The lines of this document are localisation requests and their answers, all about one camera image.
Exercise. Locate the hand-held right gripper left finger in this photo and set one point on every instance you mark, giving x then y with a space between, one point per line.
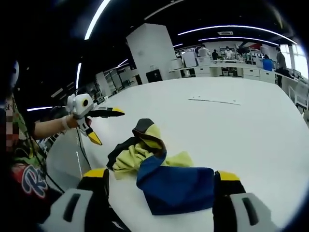
72 207

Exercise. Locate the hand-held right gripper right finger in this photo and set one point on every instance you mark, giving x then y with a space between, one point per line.
251 212

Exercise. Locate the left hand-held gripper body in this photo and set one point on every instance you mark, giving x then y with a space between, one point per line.
80 104

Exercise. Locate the blue yellow black garment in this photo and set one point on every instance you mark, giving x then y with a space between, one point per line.
173 186

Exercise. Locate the person's left hand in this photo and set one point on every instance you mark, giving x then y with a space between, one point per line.
71 123

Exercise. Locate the short ceiling light strip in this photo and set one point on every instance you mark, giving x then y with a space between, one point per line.
78 76

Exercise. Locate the black box by pillar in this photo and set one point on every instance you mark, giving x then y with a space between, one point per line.
153 76

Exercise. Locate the person in patterned shirt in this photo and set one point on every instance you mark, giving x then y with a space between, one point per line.
26 169

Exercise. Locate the white square pillar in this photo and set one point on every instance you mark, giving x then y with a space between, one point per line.
150 48

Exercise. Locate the long ceiling light strip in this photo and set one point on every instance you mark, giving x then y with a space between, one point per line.
241 27
96 18
241 38

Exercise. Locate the white board panel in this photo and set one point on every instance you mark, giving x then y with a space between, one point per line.
189 59

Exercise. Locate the white drawer cabinet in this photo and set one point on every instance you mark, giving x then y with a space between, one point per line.
251 74
267 76
202 71

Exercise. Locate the white chair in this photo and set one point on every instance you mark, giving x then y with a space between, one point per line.
300 93

